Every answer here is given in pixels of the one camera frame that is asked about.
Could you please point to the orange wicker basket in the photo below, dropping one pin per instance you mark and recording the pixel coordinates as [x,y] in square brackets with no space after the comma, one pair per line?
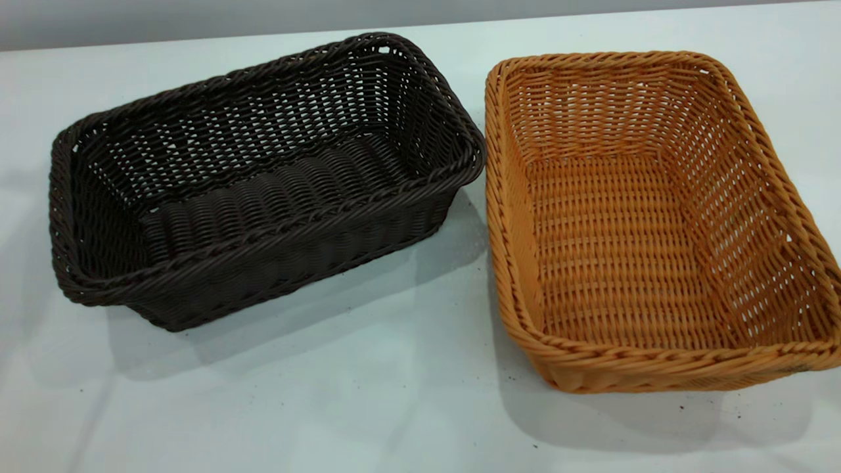
[611,263]

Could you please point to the black wicker basket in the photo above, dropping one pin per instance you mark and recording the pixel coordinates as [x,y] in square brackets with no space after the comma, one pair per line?
[263,263]

